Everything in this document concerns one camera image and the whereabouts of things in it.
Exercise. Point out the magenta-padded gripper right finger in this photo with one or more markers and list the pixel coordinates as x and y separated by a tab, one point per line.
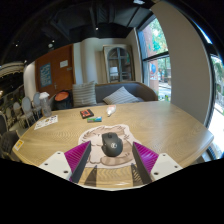
165	165

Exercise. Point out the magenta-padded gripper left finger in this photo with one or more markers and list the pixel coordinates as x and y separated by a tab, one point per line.
55	165

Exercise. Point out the black computer mouse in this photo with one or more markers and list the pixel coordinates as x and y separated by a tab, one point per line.
112	145

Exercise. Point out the beige animal-shaped mouse pad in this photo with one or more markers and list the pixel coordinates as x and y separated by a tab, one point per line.
93	146

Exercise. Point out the yellow sticker on table edge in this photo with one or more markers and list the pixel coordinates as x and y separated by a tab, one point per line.
18	144

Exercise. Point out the white printed sticker sheet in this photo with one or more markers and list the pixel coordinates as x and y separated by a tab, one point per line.
46	122

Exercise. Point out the dark grey chair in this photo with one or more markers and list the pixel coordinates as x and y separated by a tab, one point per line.
8	143

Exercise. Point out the clear bottle with white lid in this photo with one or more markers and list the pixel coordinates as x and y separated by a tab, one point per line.
45	106

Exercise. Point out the small green packet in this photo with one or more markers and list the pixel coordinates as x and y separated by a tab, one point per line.
94	119

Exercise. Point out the black and red box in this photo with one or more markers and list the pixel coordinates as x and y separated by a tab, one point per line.
86	113

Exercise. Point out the group of white chairs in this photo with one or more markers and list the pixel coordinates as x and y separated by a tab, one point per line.
25	110

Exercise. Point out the black bag with orange top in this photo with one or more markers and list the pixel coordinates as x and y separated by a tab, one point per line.
62	101

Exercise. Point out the striped beige cushion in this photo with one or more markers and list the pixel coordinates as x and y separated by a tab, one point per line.
84	94

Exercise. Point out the small plastic-wrapped white packet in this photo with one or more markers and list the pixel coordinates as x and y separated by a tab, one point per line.
111	110

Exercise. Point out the grey curved sofa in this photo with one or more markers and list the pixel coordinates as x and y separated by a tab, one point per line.
140	90

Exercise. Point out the striped grey cushion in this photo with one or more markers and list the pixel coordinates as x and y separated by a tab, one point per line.
120	96

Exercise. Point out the brown wooden door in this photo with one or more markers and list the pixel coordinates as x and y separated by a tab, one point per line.
60	78

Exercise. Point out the blue poster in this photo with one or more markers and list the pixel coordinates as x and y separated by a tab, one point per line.
45	75

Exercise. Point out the white paper notice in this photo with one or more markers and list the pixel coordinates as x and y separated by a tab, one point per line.
64	63

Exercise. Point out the black-framed window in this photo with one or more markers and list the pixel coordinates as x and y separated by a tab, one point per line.
156	60

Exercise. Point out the arched wooden display cabinet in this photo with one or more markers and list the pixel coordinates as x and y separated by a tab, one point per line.
118	63

